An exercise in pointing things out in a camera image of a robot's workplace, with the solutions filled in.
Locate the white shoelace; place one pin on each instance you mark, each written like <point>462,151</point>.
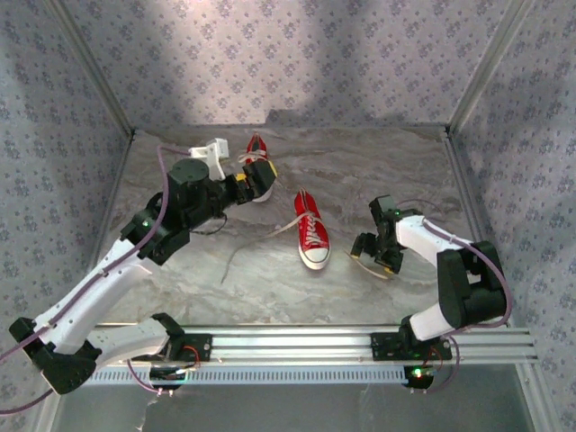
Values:
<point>252,156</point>
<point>312,237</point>

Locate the red canvas sneaker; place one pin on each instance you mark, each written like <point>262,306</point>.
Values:
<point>256,145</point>
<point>315,254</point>

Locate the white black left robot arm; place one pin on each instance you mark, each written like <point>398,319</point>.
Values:
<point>99,283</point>

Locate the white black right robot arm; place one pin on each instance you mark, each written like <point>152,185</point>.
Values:
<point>418,238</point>

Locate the black controller board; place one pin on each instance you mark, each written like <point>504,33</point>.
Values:
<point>164,382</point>
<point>416,382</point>

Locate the white torn strip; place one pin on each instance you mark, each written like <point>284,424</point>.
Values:
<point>144,413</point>

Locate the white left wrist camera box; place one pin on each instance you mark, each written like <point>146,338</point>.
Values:
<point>211,153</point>

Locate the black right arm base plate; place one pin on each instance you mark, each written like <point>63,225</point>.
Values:
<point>382,346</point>

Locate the aluminium side rail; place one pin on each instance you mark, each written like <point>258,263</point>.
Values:
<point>106,225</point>
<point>463,180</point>

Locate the floral fabric enclosure lining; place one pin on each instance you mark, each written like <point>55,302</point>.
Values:
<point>288,54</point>

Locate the aluminium mounting rail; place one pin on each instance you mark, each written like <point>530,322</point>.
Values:
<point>292,346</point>

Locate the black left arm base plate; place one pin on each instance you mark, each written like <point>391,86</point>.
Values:
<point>202,348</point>

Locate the aluminium frame post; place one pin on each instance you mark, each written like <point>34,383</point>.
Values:
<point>94,72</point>
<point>488,67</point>

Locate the aluminium frame leg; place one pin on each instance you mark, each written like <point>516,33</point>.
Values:
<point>48,405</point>
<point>531,398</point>

